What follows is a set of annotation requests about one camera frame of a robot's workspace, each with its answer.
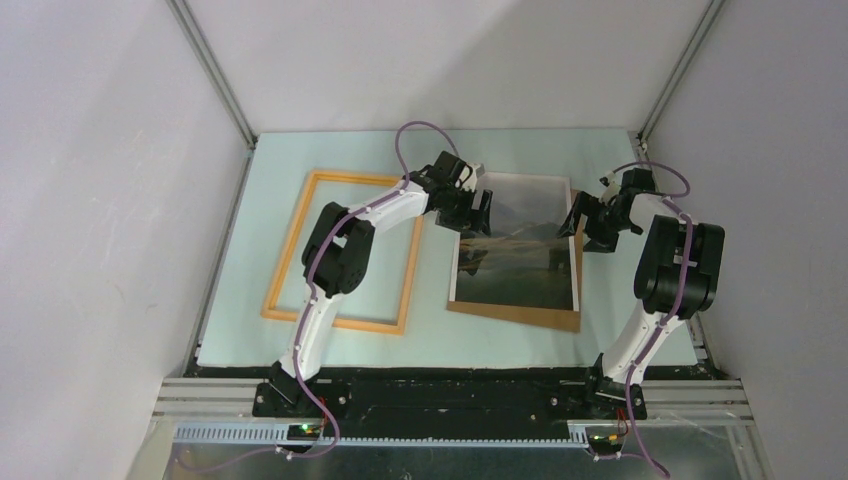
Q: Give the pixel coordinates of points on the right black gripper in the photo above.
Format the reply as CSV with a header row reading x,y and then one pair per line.
x,y
599,242

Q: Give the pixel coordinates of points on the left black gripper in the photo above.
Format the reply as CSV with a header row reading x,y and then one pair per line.
x,y
470,220

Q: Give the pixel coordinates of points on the landscape photo print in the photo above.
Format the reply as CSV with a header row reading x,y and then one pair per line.
x,y
522,261

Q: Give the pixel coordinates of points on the orange wooden picture frame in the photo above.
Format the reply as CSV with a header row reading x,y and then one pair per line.
x,y
381,303

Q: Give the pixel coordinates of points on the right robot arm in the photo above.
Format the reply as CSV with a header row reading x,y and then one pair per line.
x,y
676,276

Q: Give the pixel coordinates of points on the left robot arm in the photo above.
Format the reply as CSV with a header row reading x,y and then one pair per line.
x,y
337,253

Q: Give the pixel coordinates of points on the brown backing board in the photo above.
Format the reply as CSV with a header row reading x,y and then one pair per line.
x,y
568,321

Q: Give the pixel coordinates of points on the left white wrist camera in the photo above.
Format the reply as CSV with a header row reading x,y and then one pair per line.
x,y
470,177

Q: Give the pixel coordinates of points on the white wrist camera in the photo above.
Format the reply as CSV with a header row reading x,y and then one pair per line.
x,y
612,188
470,177

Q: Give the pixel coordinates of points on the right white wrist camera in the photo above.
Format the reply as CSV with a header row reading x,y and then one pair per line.
x,y
612,188

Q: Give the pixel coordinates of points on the right aluminium corner post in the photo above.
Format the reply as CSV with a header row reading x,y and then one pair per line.
x,y
680,67

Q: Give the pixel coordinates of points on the aluminium corner post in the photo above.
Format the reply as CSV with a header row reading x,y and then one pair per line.
x,y
680,67
204,53

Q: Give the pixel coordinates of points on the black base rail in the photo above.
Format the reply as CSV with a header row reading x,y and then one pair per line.
x,y
426,404

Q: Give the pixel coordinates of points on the left aluminium corner post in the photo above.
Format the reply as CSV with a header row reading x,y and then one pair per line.
x,y
204,53

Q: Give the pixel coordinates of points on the aluminium frame front rail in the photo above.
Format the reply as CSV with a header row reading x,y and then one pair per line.
x,y
694,432

